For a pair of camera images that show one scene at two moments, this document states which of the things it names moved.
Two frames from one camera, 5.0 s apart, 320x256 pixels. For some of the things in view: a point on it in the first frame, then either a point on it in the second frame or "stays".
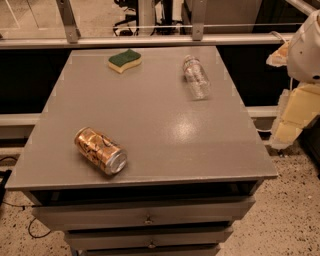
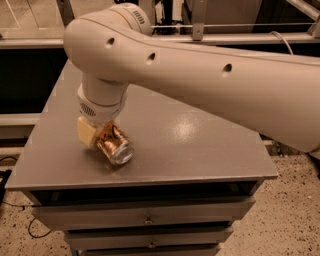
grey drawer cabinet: (193, 165) stays
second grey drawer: (137, 238) stays
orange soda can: (100, 150) -> (115, 143)
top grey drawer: (143, 214) stays
